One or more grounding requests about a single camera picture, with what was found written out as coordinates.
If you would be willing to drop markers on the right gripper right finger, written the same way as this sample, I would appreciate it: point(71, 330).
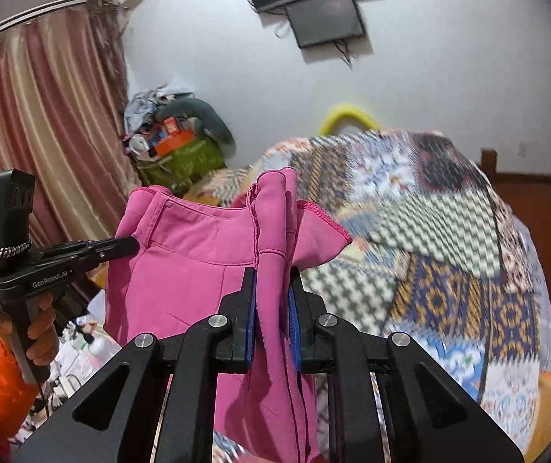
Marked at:
point(388, 399)

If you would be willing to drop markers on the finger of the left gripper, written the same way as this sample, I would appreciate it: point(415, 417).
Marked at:
point(120, 247)

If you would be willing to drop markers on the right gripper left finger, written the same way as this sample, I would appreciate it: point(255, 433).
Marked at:
point(154, 401)

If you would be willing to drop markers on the pink pants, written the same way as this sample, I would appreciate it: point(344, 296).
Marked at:
point(191, 256)

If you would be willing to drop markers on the left hand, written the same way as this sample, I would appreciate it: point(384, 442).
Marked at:
point(41, 331)

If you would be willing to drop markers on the green storage bag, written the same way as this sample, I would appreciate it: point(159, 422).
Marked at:
point(182, 168)

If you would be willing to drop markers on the orange box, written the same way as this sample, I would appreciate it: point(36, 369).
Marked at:
point(173, 141)

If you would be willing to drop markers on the grey neck pillow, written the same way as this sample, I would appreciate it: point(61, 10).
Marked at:
point(209, 121)

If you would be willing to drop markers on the striped pink beige curtain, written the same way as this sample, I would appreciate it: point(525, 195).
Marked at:
point(63, 89)

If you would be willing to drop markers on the patchwork patterned bedspread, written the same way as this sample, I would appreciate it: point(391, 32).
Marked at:
point(436, 253)

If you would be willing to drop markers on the yellow round object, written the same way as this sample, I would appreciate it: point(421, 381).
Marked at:
point(347, 112)

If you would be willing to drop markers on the curtain rail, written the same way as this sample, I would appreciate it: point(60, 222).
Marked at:
point(37, 11)

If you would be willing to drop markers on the small black wall monitor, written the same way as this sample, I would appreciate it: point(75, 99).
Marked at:
point(319, 22)

